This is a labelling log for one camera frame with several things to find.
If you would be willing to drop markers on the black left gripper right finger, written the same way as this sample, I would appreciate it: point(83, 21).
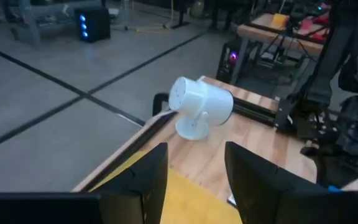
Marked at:
point(253, 186)

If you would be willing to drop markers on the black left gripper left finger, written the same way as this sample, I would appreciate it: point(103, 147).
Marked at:
point(135, 199)

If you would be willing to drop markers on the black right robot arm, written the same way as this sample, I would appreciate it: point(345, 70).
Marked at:
point(322, 77)

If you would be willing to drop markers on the yellow transparent plastic tray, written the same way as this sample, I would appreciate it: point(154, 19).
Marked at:
point(191, 202)

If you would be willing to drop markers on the black table clamp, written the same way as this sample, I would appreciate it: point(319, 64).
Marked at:
point(158, 101)

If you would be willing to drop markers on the black computer with purple light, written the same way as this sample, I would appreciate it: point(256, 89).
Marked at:
point(227, 62)

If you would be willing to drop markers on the black tripod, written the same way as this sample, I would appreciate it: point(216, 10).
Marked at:
point(281, 46)

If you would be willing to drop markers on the wooden work table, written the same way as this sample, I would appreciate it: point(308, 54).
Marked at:
point(259, 32)

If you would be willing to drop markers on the small yellow container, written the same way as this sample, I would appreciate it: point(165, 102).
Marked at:
point(280, 20)

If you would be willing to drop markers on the red item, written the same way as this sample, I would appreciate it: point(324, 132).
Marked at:
point(314, 25)

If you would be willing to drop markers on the black computer with blue lights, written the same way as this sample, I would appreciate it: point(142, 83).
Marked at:
point(95, 28)

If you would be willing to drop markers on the grey metal bench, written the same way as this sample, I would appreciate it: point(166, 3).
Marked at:
point(30, 28)

